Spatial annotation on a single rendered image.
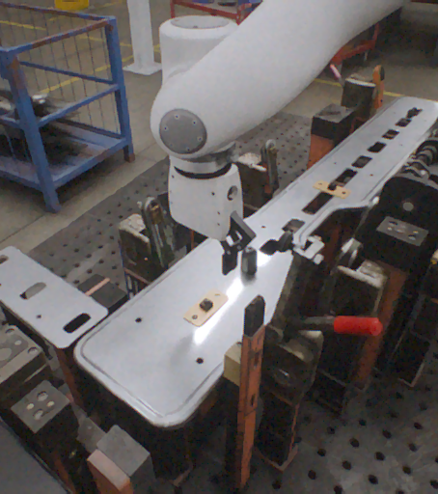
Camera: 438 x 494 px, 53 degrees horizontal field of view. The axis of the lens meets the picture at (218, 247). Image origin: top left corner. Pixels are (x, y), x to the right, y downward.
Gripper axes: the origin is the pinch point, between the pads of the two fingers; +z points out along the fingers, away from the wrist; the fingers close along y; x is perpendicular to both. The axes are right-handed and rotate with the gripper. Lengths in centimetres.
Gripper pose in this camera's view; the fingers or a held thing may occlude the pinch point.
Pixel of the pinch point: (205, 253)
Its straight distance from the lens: 65.4
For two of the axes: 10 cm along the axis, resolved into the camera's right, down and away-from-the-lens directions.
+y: -7.9, -3.9, 4.7
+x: -6.1, 5.1, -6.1
